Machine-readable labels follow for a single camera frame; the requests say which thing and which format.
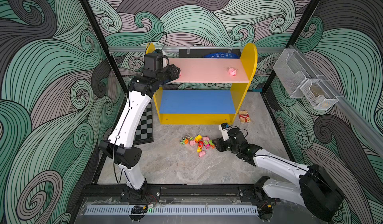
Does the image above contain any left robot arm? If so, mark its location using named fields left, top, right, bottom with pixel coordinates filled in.
left=99, top=49, right=181, bottom=191

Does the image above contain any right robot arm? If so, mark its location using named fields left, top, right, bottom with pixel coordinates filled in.
left=212, top=123, right=344, bottom=222

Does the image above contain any green orange flatbed truck toy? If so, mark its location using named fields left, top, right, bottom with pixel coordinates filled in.
left=208, top=140, right=215, bottom=149

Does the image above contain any black panel behind shelf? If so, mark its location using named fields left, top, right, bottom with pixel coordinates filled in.
left=179, top=49, right=241, bottom=58

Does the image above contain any magenta brown truck toy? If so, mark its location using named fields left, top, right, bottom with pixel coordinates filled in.
left=203, top=140, right=210, bottom=149

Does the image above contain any red yellow bulldozer toy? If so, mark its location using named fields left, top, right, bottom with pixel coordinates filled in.
left=197, top=141, right=203, bottom=153

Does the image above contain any red patterned small box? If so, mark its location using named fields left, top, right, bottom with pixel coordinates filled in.
left=238, top=110, right=251, bottom=123

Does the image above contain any yellow dump truck toy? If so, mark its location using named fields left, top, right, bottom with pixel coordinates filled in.
left=194, top=135, right=202, bottom=143

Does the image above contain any yellow toy shelf unit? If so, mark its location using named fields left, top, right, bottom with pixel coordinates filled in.
left=153, top=43, right=258, bottom=125

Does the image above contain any blue oval basket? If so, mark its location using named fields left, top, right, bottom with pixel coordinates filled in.
left=204, top=52, right=239, bottom=59

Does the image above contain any black white chessboard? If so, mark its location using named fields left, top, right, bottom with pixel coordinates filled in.
left=133, top=103, right=154, bottom=145

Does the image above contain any large clear plastic bin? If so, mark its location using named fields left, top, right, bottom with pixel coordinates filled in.
left=273, top=49, right=310, bottom=98

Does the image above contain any small clear plastic bin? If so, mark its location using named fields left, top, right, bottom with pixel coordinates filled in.
left=300, top=78, right=339, bottom=110

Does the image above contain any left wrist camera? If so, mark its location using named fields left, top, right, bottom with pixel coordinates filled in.
left=158, top=49, right=169, bottom=69

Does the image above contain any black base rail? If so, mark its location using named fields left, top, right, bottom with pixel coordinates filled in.
left=80, top=184, right=318, bottom=203

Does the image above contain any white slotted cable duct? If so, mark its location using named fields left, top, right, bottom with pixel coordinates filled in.
left=84, top=205, right=258, bottom=216

